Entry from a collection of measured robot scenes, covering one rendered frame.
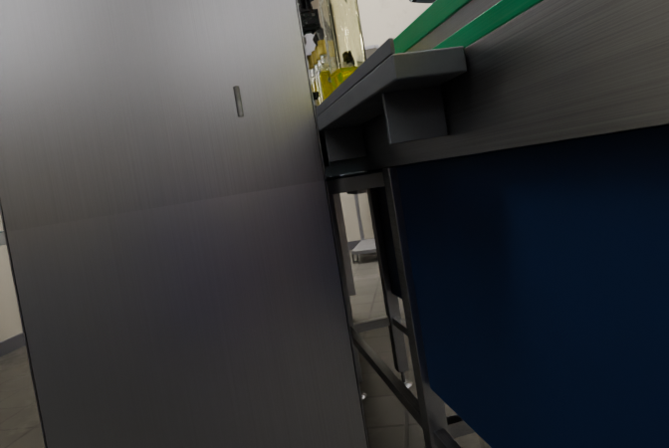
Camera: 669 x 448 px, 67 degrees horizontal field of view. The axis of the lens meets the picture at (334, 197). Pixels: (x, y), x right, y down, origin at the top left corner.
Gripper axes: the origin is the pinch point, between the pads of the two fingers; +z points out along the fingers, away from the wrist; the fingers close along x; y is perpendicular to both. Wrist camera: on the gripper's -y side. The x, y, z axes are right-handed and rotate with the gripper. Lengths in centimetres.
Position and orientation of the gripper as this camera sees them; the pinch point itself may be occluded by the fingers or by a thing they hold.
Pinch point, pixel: (313, 58)
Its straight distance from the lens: 175.5
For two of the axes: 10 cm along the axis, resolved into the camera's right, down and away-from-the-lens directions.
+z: 1.6, 9.9, 0.5
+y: 0.9, 0.3, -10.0
